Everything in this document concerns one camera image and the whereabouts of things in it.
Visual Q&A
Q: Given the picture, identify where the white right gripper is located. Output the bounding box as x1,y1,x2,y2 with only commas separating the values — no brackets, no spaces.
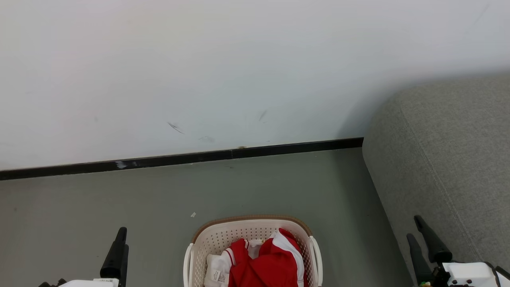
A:
406,215,502,287

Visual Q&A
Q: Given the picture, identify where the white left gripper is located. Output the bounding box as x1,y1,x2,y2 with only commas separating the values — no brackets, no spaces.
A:
59,227,129,287

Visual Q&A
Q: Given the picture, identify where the red and white garment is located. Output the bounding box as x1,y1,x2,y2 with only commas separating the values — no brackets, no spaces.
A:
204,239,264,287

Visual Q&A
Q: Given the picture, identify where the red and white shirt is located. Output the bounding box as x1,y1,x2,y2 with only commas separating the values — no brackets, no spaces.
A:
228,228,306,287

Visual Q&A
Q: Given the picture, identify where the grey fabric sofa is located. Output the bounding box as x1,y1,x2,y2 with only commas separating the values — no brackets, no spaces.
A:
362,74,510,287

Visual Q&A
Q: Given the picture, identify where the white perforated laundry basket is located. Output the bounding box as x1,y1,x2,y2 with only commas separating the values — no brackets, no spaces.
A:
183,215,323,287

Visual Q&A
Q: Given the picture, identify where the black baseboard strip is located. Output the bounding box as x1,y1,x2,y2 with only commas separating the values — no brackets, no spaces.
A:
0,138,364,181

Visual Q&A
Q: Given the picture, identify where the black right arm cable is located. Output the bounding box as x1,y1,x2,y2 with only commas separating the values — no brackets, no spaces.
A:
484,262,510,287

